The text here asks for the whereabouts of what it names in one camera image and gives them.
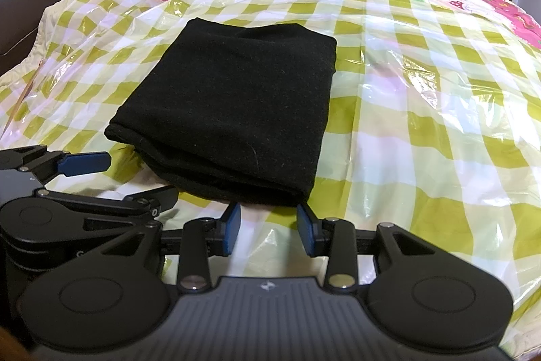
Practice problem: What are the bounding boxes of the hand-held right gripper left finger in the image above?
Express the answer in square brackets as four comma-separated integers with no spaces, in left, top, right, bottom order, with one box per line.
[105,202,242,293]

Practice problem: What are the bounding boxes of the black pants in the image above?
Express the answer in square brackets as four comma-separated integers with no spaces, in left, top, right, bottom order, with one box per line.
[104,18,338,206]

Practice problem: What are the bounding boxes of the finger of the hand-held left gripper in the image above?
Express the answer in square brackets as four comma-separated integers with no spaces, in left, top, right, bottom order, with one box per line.
[0,145,111,186]
[36,185,180,239]

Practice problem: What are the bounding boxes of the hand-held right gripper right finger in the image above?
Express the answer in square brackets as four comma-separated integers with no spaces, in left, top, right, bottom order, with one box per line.
[297,202,427,292]

